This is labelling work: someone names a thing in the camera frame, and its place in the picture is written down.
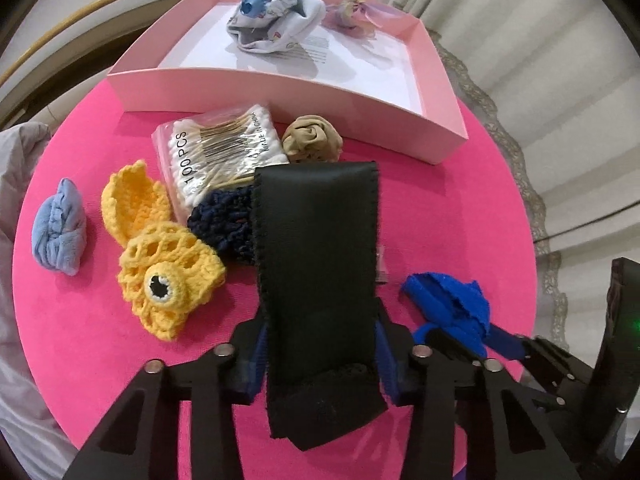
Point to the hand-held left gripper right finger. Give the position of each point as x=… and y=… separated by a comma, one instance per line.
x=386, y=360

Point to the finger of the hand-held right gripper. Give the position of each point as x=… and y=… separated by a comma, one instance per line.
x=560, y=375

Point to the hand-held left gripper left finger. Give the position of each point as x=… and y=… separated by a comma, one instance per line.
x=255, y=360

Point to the royal blue cloth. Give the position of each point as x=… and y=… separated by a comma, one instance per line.
x=450, y=305

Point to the yellow crochet fish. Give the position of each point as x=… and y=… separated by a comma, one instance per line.
x=165, y=270

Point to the navy crochet piece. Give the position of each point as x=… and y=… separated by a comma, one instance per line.
x=225, y=225

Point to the bag of cotton swabs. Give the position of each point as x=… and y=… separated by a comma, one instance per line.
x=220, y=150

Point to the tan scrunchie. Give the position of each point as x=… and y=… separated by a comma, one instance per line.
x=310, y=140

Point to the light blue cloth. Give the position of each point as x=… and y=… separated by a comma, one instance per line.
x=57, y=230

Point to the pink cardboard box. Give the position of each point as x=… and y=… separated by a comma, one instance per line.
x=280, y=95

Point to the pale grey bedding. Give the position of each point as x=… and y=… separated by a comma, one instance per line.
x=20, y=360

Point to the white lace-trimmed curtain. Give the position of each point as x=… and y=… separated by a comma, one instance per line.
x=550, y=110

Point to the white printed baby cloth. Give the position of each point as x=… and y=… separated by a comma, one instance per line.
x=285, y=25

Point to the pastel ruffled scrunchie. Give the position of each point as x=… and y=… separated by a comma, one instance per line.
x=350, y=15

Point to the curved wooden rack bar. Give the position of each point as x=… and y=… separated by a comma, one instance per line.
x=75, y=15

